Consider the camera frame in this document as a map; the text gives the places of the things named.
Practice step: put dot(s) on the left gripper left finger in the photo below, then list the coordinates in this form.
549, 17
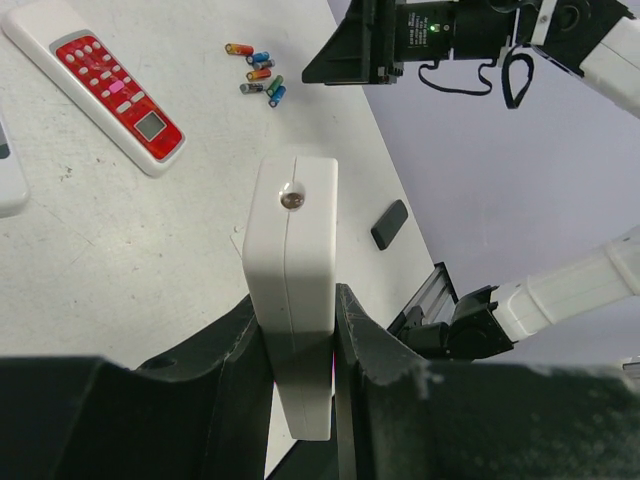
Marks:
199, 410

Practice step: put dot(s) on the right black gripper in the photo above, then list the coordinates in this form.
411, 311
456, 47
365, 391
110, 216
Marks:
402, 33

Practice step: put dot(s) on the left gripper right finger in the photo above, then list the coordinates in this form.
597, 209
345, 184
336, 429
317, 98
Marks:
399, 416

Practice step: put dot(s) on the green battery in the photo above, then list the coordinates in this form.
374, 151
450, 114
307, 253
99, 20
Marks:
274, 85

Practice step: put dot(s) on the black remote control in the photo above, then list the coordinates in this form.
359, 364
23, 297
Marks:
389, 224

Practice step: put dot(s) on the slim white remote control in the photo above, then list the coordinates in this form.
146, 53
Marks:
289, 263

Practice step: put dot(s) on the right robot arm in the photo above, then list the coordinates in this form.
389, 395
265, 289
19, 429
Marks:
459, 146

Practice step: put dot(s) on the red white remote control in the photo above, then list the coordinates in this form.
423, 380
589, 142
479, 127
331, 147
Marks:
61, 43

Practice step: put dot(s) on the grey white remote control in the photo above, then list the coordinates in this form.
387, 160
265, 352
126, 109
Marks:
15, 191

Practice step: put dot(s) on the blue battery bottom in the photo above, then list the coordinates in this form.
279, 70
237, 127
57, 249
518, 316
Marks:
277, 96

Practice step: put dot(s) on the blue battery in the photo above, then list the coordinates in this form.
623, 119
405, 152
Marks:
258, 57
277, 96

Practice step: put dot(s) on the black silver battery top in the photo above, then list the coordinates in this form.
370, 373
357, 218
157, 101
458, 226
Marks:
267, 64

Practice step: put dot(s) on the black silver battery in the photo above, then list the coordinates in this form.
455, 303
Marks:
251, 88
267, 64

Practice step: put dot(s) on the orange battery middle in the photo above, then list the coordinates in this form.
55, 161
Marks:
258, 75

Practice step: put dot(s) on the orange battery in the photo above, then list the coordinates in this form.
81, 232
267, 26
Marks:
258, 75
239, 49

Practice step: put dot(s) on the blue battery top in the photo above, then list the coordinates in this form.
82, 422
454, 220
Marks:
258, 57

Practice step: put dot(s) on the black silver battery bottom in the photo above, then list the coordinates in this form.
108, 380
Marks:
251, 88

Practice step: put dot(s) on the orange battery top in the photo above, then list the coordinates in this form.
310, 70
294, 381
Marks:
239, 49

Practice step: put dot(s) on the aluminium frame rail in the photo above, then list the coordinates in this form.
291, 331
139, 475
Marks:
434, 302

